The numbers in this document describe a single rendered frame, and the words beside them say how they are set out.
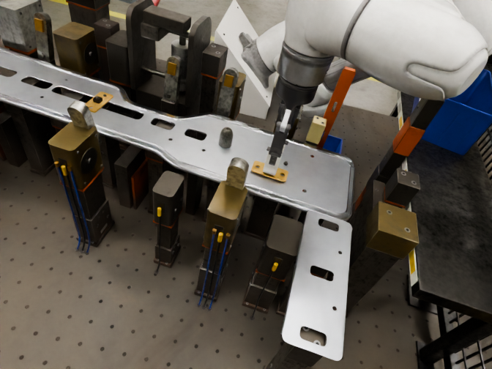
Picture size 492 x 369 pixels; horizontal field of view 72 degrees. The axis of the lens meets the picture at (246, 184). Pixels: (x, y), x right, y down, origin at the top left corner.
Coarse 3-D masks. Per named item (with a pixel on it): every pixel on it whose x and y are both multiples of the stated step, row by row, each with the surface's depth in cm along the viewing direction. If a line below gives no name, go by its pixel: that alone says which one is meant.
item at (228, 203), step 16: (224, 192) 67; (240, 192) 67; (208, 208) 63; (224, 208) 64; (240, 208) 65; (208, 224) 65; (224, 224) 64; (208, 240) 69; (224, 240) 68; (208, 256) 75; (224, 256) 73; (208, 272) 79; (224, 272) 87; (208, 288) 84
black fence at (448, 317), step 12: (396, 108) 192; (408, 276) 102; (408, 288) 100; (420, 300) 97; (432, 312) 95; (444, 312) 89; (456, 312) 86; (444, 324) 87; (480, 348) 74; (444, 360) 83; (456, 360) 81
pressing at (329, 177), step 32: (0, 64) 89; (32, 64) 92; (0, 96) 81; (32, 96) 83; (64, 96) 85; (128, 128) 81; (160, 128) 83; (192, 128) 85; (256, 128) 90; (192, 160) 78; (224, 160) 79; (288, 160) 84; (320, 160) 86; (256, 192) 75; (288, 192) 76; (320, 192) 78; (352, 192) 80
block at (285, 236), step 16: (272, 224) 72; (288, 224) 72; (272, 240) 69; (288, 240) 70; (272, 256) 69; (288, 256) 68; (256, 272) 80; (272, 272) 72; (256, 288) 81; (272, 288) 80; (256, 304) 84
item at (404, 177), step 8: (392, 176) 77; (400, 176) 74; (408, 176) 74; (416, 176) 75; (392, 184) 75; (400, 184) 73; (408, 184) 73; (416, 184) 73; (384, 192) 79; (392, 192) 75; (400, 192) 74; (408, 192) 74; (416, 192) 73; (384, 200) 77; (392, 200) 76; (400, 200) 76; (408, 200) 75; (400, 208) 78
